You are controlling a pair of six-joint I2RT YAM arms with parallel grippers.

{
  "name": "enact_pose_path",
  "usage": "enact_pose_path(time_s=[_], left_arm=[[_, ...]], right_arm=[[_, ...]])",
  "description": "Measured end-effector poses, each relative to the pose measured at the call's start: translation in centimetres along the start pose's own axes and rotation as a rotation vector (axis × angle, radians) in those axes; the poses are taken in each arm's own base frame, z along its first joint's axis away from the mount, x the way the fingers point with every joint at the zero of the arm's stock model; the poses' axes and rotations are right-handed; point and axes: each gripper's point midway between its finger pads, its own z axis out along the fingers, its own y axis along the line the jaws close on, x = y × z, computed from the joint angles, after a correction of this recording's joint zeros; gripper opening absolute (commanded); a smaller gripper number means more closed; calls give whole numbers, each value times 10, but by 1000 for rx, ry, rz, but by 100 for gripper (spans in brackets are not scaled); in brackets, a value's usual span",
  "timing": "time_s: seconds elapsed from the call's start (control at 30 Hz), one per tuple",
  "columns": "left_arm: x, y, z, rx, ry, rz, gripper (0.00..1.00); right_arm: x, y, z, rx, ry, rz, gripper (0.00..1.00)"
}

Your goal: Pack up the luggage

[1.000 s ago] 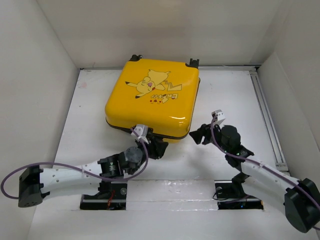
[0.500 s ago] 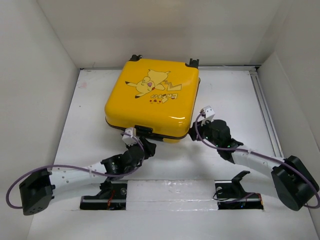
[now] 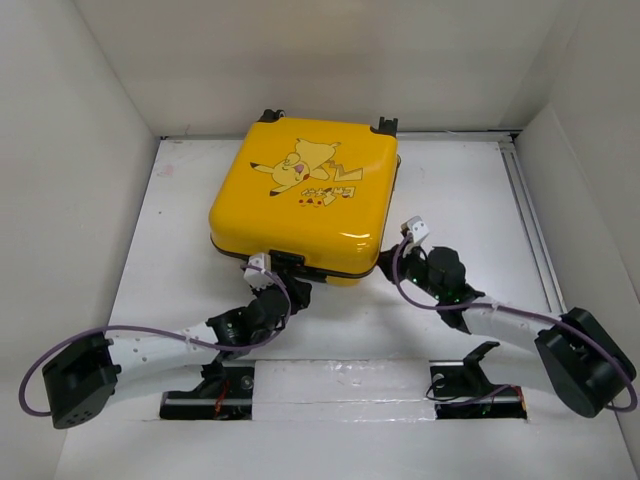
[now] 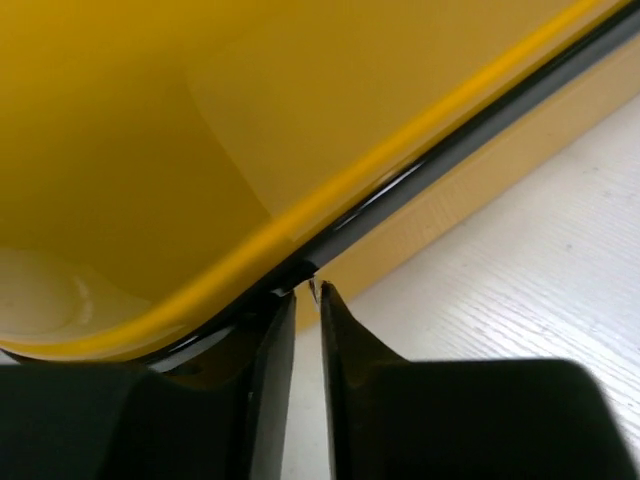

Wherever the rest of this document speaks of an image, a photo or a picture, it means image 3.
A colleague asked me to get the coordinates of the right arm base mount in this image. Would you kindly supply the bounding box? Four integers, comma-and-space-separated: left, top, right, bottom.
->
425, 341, 528, 420

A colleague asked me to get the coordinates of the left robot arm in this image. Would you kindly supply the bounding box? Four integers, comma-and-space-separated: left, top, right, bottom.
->
42, 272, 312, 430

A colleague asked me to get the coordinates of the aluminium frame rail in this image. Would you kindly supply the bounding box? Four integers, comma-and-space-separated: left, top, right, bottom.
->
499, 133, 566, 311

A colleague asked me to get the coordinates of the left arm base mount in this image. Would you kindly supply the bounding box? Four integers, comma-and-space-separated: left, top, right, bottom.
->
159, 361, 255, 421

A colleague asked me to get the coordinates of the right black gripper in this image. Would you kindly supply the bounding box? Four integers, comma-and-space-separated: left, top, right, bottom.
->
370, 240, 444, 302

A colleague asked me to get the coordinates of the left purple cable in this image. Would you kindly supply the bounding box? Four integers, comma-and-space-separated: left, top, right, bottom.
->
18, 264, 292, 416

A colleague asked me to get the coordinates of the yellow hard-shell suitcase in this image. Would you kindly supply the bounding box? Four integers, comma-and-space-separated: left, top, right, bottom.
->
209, 109, 401, 286

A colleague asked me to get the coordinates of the purple cable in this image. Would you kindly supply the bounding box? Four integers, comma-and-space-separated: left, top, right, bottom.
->
392, 242, 639, 414
18, 264, 292, 416

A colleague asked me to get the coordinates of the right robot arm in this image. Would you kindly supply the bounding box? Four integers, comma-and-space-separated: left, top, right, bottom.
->
377, 240, 639, 418

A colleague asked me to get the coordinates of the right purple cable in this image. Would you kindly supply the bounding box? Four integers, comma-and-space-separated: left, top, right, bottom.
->
392, 242, 639, 414

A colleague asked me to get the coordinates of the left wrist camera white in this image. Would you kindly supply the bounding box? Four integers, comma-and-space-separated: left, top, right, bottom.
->
243, 253, 275, 291

